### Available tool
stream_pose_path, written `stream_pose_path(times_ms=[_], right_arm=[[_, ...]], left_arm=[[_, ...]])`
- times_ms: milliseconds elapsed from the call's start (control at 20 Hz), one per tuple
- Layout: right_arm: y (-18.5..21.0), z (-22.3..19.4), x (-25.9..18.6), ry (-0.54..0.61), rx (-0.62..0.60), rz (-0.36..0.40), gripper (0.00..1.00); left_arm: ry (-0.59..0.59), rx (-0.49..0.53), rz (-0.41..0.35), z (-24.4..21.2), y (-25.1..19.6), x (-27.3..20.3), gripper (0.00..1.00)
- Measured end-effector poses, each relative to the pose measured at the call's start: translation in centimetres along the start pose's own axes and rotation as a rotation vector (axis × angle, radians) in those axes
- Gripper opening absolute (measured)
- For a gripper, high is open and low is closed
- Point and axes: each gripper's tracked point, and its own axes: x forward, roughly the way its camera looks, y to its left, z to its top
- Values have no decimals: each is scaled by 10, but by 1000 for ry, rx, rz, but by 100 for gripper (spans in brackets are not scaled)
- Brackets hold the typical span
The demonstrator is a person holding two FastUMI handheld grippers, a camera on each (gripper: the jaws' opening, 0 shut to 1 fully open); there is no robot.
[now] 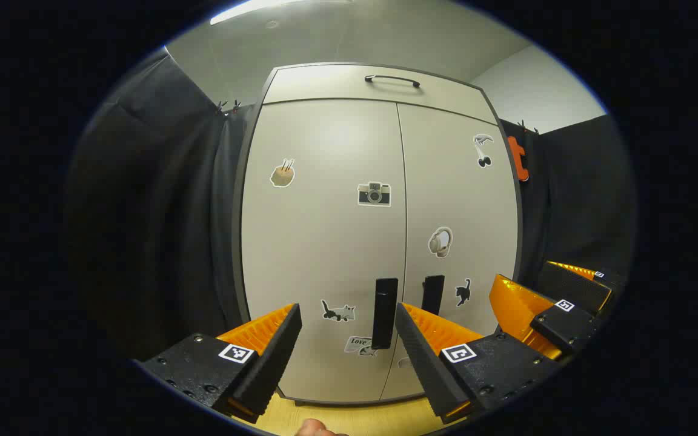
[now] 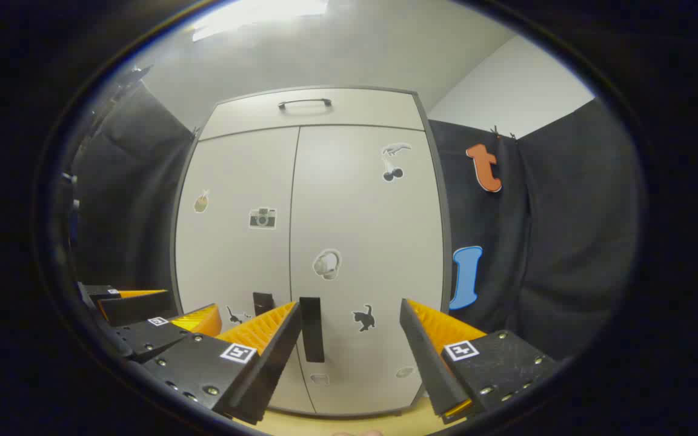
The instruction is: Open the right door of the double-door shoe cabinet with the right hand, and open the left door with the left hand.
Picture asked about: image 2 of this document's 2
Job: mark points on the white cabinet door camera sticker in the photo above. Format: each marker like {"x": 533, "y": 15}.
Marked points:
{"x": 234, "y": 175}

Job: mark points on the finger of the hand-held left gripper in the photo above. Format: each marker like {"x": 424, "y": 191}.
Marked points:
{"x": 143, "y": 307}
{"x": 143, "y": 338}

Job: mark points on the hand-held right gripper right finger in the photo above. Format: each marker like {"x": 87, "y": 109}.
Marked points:
{"x": 425, "y": 363}

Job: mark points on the black backdrop cloth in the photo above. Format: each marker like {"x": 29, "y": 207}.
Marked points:
{"x": 131, "y": 200}
{"x": 567, "y": 242}

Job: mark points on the ceiling light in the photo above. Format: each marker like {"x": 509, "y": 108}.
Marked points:
{"x": 252, "y": 15}

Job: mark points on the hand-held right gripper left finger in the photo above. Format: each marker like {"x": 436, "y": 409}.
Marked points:
{"x": 276, "y": 369}

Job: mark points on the white cabinet door cherry sticker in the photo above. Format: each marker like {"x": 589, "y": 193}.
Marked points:
{"x": 355, "y": 200}

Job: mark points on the white double-door shoe cabinet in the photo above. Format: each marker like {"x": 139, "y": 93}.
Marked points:
{"x": 361, "y": 112}

